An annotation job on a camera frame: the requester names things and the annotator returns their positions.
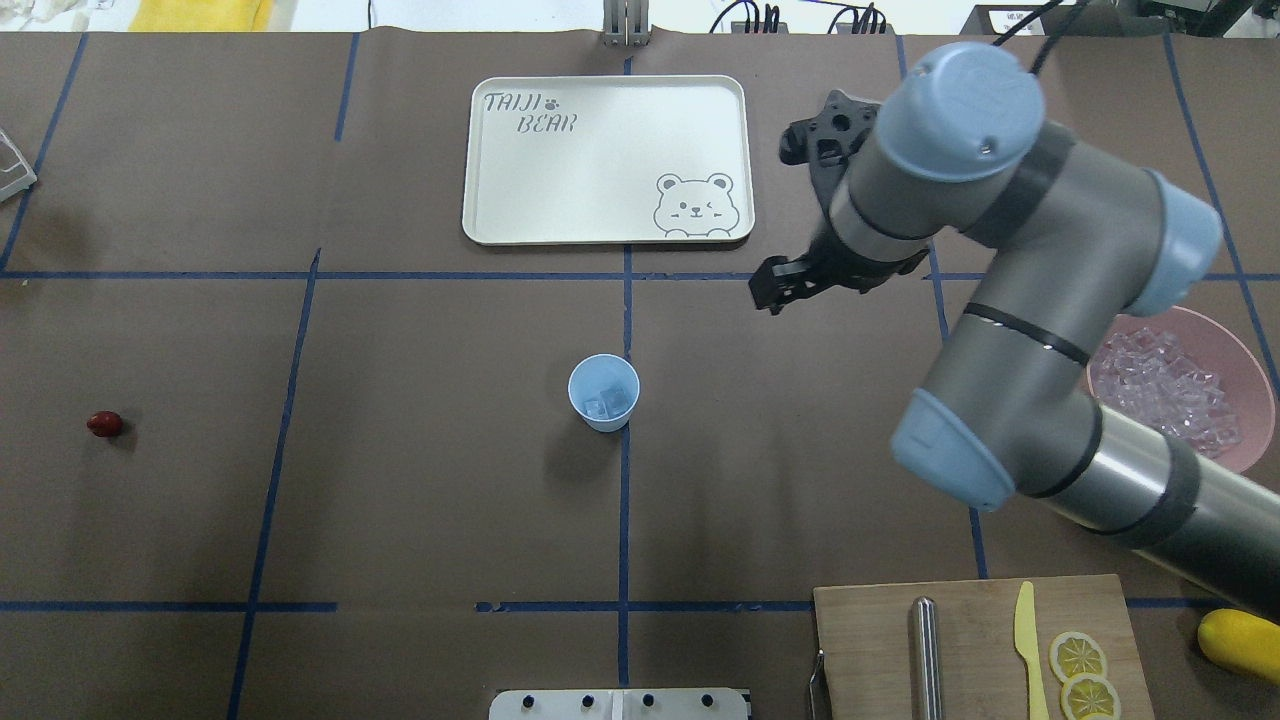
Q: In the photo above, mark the pile of clear ice cubes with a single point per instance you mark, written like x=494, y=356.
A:
x=1150, y=377

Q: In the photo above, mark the light blue plastic cup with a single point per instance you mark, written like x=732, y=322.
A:
x=598, y=372

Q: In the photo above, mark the cream bear tray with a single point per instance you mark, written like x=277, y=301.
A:
x=588, y=160

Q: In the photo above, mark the pink bowl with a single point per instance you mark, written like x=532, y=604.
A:
x=1243, y=378

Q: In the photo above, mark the yellow plastic knife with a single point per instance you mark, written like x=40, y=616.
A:
x=1025, y=638

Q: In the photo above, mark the steel muddler black tip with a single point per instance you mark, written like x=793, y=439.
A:
x=926, y=674

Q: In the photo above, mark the wooden cutting board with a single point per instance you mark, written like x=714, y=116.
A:
x=863, y=630

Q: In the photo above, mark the lemon slice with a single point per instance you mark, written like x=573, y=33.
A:
x=1076, y=654
x=1090, y=696

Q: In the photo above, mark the upper yellow lemon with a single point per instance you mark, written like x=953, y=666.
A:
x=1241, y=643

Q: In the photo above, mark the yellow cloth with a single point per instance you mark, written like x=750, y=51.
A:
x=202, y=16

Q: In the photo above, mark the white crumpled plastic bag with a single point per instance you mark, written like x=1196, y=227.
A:
x=58, y=16

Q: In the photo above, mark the aluminium frame post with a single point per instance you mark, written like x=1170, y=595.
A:
x=626, y=23

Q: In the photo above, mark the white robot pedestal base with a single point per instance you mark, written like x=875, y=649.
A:
x=623, y=703

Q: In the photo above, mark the white wire cup rack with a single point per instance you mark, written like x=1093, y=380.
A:
x=17, y=174

